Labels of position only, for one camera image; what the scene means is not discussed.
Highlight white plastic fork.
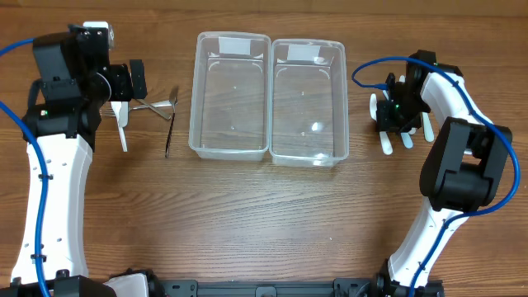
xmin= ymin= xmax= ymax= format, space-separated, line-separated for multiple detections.
xmin=111 ymin=101 xmax=128 ymax=152

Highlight light blue plastic knife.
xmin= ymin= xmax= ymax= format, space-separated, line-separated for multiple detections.
xmin=400 ymin=133 xmax=413 ymax=149

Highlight left blue cable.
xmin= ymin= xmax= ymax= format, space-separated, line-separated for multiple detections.
xmin=0 ymin=37 xmax=53 ymax=297

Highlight clear plastic container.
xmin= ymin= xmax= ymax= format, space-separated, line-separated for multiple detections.
xmin=188 ymin=31 xmax=271 ymax=162
xmin=269 ymin=39 xmax=350 ymax=167

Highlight left clear plastic container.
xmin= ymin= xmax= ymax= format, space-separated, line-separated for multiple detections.
xmin=188 ymin=31 xmax=271 ymax=162

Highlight pale grey plastic knife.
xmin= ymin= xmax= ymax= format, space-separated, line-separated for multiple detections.
xmin=422 ymin=112 xmax=435 ymax=143

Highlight right clear plastic container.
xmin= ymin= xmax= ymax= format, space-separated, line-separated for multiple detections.
xmin=269 ymin=39 xmax=350 ymax=167

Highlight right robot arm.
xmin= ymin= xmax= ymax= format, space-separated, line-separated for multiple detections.
xmin=370 ymin=50 xmax=512 ymax=296

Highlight blue cable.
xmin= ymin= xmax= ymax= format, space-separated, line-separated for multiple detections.
xmin=351 ymin=55 xmax=521 ymax=297
xmin=0 ymin=37 xmax=53 ymax=297

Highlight steel fork lying flat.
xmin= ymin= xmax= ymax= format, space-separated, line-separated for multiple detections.
xmin=101 ymin=98 xmax=179 ymax=118

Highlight teal plastic knife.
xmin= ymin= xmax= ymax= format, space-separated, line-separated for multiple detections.
xmin=370 ymin=93 xmax=377 ymax=121

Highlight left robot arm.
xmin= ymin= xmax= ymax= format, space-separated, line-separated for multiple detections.
xmin=1 ymin=22 xmax=149 ymax=296

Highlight right blue cable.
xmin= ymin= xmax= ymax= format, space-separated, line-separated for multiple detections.
xmin=351 ymin=55 xmax=521 ymax=297

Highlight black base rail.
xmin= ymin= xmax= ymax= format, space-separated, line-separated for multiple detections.
xmin=158 ymin=278 xmax=446 ymax=297

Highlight light blue plastic fork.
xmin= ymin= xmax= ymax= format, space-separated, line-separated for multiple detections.
xmin=118 ymin=101 xmax=129 ymax=128

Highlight black handled steel fork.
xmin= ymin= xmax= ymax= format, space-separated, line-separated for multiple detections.
xmin=165 ymin=86 xmax=179 ymax=158

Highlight white plastic knife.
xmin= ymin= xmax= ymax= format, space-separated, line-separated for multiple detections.
xmin=379 ymin=131 xmax=393 ymax=155

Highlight steel fork crossing diagonally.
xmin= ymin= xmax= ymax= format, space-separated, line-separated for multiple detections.
xmin=135 ymin=99 xmax=172 ymax=120

